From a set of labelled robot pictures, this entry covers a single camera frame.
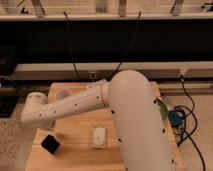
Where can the black eraser block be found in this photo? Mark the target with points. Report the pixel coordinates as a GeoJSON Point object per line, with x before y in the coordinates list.
{"type": "Point", "coordinates": [50, 144]}

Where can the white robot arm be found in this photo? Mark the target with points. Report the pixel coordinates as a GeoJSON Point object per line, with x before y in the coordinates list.
{"type": "Point", "coordinates": [135, 112]}

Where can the white plastic bottle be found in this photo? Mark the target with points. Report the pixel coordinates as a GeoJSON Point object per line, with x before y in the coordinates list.
{"type": "Point", "coordinates": [97, 83]}

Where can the green bowl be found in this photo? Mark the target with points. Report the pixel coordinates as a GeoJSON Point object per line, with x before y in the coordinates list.
{"type": "Point", "coordinates": [163, 110]}

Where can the blue cable connector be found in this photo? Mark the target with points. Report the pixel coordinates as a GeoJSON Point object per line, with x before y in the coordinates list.
{"type": "Point", "coordinates": [176, 118]}

